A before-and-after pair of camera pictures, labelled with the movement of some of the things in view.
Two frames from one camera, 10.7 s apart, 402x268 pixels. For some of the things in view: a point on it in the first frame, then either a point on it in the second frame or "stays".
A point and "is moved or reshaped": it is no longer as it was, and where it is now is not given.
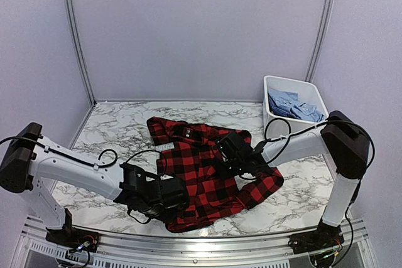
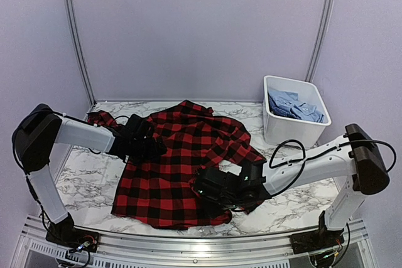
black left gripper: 169,214 -> 153,152
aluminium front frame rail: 32,250 stays
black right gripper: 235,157 -> 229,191
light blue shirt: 286,103 stays
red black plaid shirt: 191,152 is moved or reshaped
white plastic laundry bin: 290,105 stays
